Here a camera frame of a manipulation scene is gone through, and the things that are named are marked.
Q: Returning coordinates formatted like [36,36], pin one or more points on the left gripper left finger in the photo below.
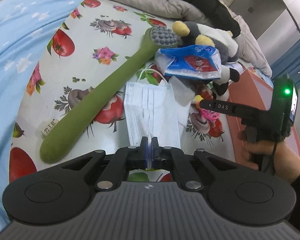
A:
[143,153]

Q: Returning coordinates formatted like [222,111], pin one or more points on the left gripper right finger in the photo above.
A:
[153,147]

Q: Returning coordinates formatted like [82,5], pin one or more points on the blue tissue pack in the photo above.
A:
[192,62]

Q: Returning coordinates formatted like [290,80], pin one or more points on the panda plush toy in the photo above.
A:
[220,86]

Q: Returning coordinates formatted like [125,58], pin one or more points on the grey penguin plush toy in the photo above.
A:
[191,33]

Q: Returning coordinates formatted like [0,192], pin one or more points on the blue curtain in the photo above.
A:
[289,63]

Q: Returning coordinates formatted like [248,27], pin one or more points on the grey wall cabinet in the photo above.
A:
[261,14]

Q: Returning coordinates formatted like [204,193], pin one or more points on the light blue bed sheet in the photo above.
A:
[26,27]

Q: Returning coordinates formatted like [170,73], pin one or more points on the clear plastic wrapper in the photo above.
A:
[182,94]

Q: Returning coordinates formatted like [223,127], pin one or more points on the pink cardboard box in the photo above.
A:
[253,92]

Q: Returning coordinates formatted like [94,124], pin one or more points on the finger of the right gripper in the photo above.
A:
[223,107]

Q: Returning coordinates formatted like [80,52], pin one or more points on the beige grey duvet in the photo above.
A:
[249,50]

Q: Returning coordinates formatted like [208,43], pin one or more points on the fruit pattern bed mat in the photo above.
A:
[96,40]

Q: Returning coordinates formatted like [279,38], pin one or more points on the pink yellow small toy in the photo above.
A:
[209,115]

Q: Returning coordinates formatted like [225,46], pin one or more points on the white face mask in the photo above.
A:
[150,111]

